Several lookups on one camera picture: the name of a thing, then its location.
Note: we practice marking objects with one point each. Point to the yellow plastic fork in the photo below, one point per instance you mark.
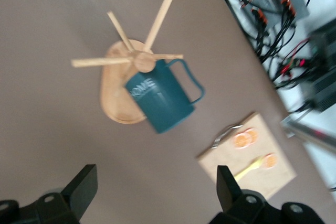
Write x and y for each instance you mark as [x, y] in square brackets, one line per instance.
[249, 169]

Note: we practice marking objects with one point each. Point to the bamboo cutting board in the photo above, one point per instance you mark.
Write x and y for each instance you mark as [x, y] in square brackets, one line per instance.
[267, 182]

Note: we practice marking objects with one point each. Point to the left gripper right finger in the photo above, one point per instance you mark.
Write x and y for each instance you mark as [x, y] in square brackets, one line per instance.
[228, 195]

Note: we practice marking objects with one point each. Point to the metal mounting bracket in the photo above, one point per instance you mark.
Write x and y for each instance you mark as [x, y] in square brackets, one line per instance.
[288, 127]

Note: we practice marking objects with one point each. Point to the black power supply box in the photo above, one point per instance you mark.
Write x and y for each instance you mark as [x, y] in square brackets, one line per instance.
[325, 77]

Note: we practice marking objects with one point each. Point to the orange slice toy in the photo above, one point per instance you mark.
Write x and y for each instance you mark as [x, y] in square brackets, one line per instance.
[271, 161]
[254, 134]
[241, 142]

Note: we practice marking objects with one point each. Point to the wooden mug tree rack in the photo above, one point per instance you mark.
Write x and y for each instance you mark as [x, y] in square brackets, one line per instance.
[113, 98]

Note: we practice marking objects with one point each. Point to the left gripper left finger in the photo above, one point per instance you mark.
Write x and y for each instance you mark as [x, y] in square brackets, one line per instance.
[76, 195]

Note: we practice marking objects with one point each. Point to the aluminium camera post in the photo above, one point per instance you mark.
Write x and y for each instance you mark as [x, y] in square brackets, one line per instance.
[315, 136]

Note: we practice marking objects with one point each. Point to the dark teal mug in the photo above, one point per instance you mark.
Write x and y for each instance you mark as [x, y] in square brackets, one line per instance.
[160, 103]

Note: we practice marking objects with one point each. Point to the grey power adapter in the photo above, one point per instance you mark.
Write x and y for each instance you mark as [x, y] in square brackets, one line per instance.
[262, 3]
[298, 1]

